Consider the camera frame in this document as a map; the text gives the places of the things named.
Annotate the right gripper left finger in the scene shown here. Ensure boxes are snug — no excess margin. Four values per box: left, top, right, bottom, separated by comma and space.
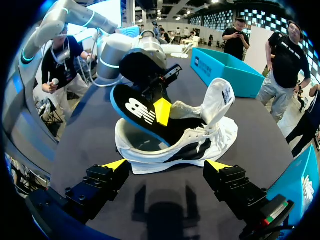
65, 158, 131, 225

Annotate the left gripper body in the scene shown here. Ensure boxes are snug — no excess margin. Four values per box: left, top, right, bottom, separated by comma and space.
119, 48, 183, 96

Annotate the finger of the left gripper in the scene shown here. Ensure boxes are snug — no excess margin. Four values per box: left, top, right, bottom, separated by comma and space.
143, 84, 173, 127

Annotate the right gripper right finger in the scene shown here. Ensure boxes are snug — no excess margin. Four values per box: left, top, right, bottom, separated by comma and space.
202, 159, 268, 221

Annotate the blue and black insole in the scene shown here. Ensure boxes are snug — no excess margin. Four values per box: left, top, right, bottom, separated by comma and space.
109, 84, 173, 148

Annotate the white and black shoe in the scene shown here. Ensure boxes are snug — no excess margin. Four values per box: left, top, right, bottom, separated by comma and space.
114, 77, 239, 175

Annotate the teal box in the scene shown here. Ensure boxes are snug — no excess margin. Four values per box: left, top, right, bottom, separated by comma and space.
266, 143, 320, 227
190, 47, 266, 99

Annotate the person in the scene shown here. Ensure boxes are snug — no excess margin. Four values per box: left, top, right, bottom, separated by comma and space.
256, 20, 312, 123
41, 23, 98, 121
221, 17, 251, 61
285, 84, 320, 158

